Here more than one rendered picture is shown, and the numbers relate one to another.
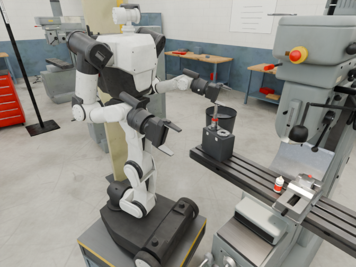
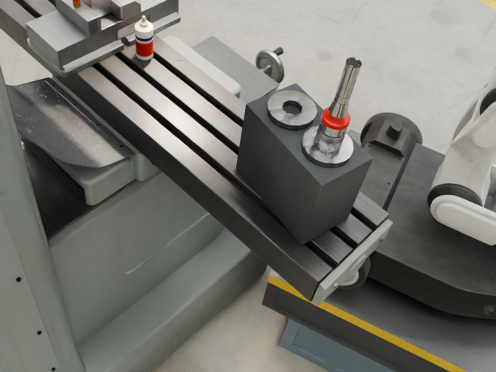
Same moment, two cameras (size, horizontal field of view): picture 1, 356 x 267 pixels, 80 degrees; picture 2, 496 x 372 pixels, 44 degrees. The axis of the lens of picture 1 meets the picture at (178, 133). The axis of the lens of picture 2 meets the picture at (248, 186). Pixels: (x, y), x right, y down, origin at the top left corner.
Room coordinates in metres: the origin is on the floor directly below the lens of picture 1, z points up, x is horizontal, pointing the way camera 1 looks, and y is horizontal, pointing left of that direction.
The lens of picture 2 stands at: (2.08, -0.54, 1.93)
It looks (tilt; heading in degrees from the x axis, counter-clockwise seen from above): 52 degrees down; 168
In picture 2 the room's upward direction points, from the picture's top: 11 degrees clockwise
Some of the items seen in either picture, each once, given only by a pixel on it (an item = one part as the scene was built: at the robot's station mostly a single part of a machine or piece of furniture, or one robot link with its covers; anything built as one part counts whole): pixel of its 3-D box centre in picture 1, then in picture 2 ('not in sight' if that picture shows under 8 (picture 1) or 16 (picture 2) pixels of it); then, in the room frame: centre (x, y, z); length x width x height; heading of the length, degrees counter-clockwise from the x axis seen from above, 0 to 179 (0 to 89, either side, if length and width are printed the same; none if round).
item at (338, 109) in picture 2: (215, 111); (345, 90); (1.40, -0.27, 1.29); 0.03 x 0.03 x 0.11
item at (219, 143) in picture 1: (217, 141); (299, 161); (1.36, -0.29, 1.07); 0.22 x 0.12 x 0.20; 32
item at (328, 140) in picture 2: (214, 123); (331, 131); (1.40, -0.27, 1.20); 0.05 x 0.05 x 0.06
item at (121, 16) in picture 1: (125, 18); not in sight; (1.11, 0.24, 1.88); 0.10 x 0.07 x 0.09; 120
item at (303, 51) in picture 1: (298, 54); not in sight; (0.84, -0.45, 1.76); 0.06 x 0.02 x 0.06; 42
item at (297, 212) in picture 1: (301, 193); (105, 12); (0.88, -0.69, 1.02); 0.35 x 0.15 x 0.11; 131
